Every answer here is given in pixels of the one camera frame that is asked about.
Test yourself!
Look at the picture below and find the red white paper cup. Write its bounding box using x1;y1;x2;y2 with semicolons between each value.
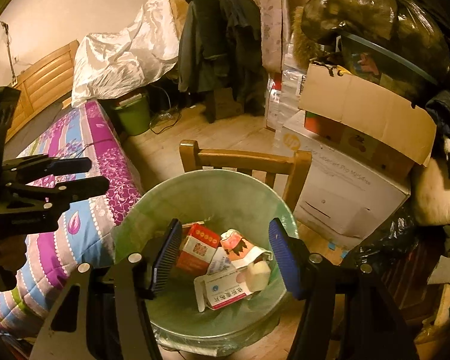
220;228;273;269

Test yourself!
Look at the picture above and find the white alcohol wipes packet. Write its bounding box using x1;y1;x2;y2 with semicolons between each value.
206;247;236;275

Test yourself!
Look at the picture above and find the green lined trash bin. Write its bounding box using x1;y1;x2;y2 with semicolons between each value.
113;170;298;357

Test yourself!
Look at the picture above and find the red orange carton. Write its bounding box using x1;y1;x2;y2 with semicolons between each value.
176;223;220;277

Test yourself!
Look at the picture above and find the white crumpled tissue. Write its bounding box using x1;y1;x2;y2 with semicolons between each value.
245;261;272;293

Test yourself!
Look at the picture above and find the white medicine box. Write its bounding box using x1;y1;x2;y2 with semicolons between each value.
193;268;253;312

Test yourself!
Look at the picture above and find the colourful striped floral bedspread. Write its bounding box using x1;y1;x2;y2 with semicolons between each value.
0;101;140;338

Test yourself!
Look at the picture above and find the wooden chair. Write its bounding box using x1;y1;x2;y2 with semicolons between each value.
178;140;312;211

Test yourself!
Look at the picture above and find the white HP printer box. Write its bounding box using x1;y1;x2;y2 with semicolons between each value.
275;111;410;250

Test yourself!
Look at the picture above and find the wooden headboard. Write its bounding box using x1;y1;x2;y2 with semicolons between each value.
5;40;80;142

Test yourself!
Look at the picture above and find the small green bin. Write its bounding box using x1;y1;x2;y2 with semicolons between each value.
113;92;151;136

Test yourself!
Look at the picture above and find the white satin cloth right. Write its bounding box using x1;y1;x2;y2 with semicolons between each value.
71;0;179;108

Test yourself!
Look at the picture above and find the brown cardboard box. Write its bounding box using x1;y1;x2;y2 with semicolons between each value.
299;64;436;180

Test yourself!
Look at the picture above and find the dark jacket on chair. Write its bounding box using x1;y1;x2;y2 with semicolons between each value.
177;0;266;116

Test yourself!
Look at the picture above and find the black cable on floor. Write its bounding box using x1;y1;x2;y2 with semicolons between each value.
148;84;183;136

